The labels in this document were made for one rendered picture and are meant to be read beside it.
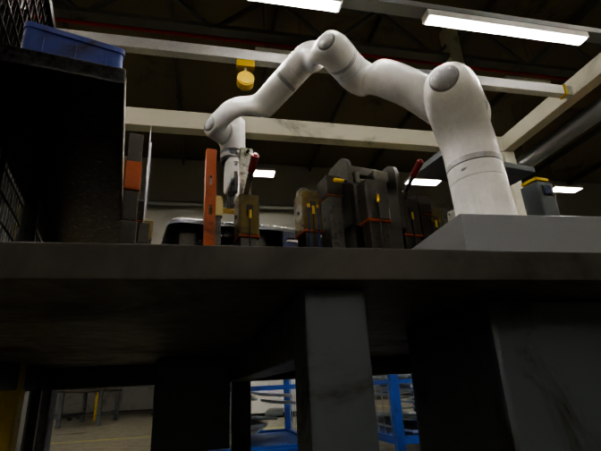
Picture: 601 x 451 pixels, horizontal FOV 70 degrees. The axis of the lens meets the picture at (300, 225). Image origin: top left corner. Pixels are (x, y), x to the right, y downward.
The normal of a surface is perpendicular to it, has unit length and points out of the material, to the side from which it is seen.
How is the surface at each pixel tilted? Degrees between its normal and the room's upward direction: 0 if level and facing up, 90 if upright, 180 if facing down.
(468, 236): 90
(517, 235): 90
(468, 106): 128
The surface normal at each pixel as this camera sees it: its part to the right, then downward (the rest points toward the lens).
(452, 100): -0.40, 0.32
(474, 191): -0.62, -0.25
